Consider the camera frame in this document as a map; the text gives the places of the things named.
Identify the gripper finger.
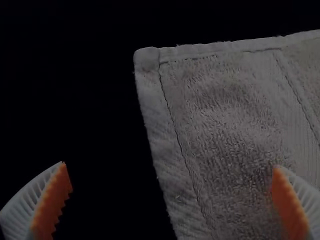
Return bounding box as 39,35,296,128
271,164,320,240
0,161,74,240

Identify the pale towel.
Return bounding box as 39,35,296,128
132,29,320,240

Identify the black mat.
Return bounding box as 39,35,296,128
0,0,320,240

